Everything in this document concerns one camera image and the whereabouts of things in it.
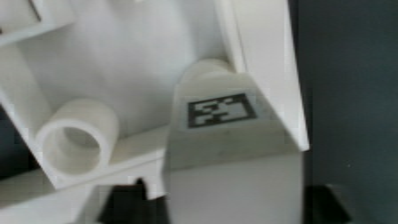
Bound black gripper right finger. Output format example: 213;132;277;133
302;184;380;224

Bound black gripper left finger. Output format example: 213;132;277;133
96;178;154;224

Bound short white chair leg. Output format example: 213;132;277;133
163;59;302;224

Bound white chair seat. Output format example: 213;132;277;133
0;0;309;224

